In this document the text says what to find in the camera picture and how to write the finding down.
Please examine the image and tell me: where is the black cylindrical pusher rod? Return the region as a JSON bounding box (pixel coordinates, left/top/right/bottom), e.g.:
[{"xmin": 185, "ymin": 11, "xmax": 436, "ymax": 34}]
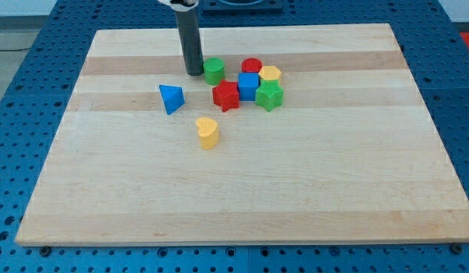
[{"xmin": 176, "ymin": 8, "xmax": 204, "ymax": 76}]

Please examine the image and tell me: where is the yellow hexagon block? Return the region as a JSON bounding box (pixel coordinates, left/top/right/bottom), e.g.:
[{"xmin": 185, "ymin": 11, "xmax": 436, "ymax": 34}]
[{"xmin": 258, "ymin": 65, "xmax": 282, "ymax": 84}]

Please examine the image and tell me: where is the yellow heart block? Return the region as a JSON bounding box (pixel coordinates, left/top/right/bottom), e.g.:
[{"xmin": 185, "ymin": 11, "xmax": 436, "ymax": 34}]
[{"xmin": 195, "ymin": 117, "xmax": 220, "ymax": 149}]

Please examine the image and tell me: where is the red star block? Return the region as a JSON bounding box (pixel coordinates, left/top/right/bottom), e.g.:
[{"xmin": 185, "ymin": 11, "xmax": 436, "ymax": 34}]
[{"xmin": 212, "ymin": 80, "xmax": 240, "ymax": 112}]

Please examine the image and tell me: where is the light wooden board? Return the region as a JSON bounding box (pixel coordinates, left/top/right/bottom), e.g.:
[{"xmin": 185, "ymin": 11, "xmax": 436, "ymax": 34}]
[{"xmin": 15, "ymin": 24, "xmax": 469, "ymax": 246}]

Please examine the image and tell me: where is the green star block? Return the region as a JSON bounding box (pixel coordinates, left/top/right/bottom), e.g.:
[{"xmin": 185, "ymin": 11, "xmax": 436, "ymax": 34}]
[{"xmin": 255, "ymin": 80, "xmax": 284, "ymax": 111}]

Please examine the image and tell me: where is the red cylinder block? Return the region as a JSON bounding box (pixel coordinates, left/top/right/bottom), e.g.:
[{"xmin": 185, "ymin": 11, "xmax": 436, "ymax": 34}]
[{"xmin": 241, "ymin": 58, "xmax": 263, "ymax": 74}]

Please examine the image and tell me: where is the blue triangle block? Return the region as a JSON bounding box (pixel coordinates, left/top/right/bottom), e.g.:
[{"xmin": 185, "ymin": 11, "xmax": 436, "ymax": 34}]
[{"xmin": 159, "ymin": 85, "xmax": 185, "ymax": 115}]

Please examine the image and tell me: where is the blue cube block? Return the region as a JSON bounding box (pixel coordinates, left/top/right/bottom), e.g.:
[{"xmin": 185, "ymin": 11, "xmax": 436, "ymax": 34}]
[{"xmin": 238, "ymin": 72, "xmax": 259, "ymax": 101}]

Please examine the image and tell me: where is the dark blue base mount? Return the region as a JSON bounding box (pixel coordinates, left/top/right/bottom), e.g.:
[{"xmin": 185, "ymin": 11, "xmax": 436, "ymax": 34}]
[{"xmin": 199, "ymin": 0, "xmax": 283, "ymax": 14}]

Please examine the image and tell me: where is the white robot flange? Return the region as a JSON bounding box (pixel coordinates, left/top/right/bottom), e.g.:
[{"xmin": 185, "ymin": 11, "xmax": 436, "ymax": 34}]
[{"xmin": 158, "ymin": 0, "xmax": 199, "ymax": 11}]

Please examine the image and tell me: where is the green cylinder block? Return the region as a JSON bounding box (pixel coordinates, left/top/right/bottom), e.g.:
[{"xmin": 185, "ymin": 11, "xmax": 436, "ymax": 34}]
[{"xmin": 203, "ymin": 58, "xmax": 225, "ymax": 86}]

